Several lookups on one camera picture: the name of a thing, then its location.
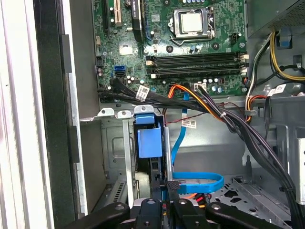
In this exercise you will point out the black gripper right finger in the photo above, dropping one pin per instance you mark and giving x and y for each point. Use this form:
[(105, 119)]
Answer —
[(188, 214)]

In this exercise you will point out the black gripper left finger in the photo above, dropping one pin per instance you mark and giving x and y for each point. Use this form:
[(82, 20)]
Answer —
[(152, 214)]

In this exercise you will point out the hard disk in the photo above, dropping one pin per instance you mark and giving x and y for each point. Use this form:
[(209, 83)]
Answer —
[(149, 143)]

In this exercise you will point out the metal disk bay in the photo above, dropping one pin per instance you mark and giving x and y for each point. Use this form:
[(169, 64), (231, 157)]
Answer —
[(114, 148)]

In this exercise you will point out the grey optical drive bay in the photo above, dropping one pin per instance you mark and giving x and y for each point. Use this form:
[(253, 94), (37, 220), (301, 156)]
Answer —
[(281, 112)]

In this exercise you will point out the black RAM slot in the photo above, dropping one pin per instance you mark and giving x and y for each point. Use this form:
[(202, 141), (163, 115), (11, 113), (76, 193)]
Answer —
[(195, 63), (195, 69), (195, 56)]

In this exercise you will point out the blue SATA port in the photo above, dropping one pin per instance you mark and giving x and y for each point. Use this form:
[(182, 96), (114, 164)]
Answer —
[(119, 70)]

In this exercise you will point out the black PC case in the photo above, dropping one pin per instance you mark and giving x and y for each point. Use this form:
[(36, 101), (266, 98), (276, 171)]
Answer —
[(54, 95)]

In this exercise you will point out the metal locking lever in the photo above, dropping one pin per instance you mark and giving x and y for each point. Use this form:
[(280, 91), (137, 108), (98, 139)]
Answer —
[(177, 43)]

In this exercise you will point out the metal CPU socket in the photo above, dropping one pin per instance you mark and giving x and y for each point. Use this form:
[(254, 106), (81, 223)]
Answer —
[(190, 36)]

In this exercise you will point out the green motherboard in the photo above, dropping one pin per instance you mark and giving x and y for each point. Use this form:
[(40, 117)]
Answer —
[(166, 28)]

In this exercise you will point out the silver CPU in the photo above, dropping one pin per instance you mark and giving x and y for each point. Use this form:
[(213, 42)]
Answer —
[(191, 22)]

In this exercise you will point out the black graphics card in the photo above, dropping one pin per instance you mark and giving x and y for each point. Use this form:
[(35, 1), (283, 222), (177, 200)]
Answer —
[(137, 21)]

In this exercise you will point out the black expansion slot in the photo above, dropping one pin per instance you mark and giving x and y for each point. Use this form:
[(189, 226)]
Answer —
[(106, 19)]

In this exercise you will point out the beige expansion slot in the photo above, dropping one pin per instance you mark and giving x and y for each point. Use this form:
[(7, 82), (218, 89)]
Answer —
[(118, 14)]

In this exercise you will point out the grey power supply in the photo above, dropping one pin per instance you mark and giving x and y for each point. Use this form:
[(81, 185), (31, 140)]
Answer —
[(274, 14)]

